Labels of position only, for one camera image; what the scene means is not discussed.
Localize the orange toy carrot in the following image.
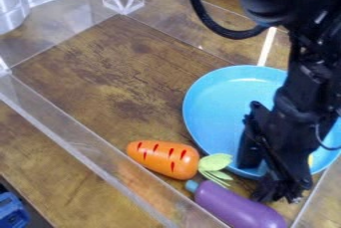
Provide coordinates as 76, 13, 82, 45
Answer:
127, 140, 233, 187

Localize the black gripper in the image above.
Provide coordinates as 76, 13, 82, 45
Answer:
237, 89, 337, 203

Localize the purple toy eggplant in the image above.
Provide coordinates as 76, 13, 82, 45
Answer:
185, 180, 288, 228

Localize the blue plastic object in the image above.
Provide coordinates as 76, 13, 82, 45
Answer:
0, 192, 31, 228

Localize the clear acrylic enclosure wall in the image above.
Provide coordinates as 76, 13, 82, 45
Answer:
0, 0, 341, 228

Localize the black braided cable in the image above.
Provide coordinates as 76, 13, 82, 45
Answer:
183, 0, 270, 41

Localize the yellow toy lemon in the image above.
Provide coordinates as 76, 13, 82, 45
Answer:
308, 154, 313, 168

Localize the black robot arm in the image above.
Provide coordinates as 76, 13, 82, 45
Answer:
237, 0, 341, 202

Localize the blue round plastic tray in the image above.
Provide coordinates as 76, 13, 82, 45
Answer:
181, 65, 341, 180

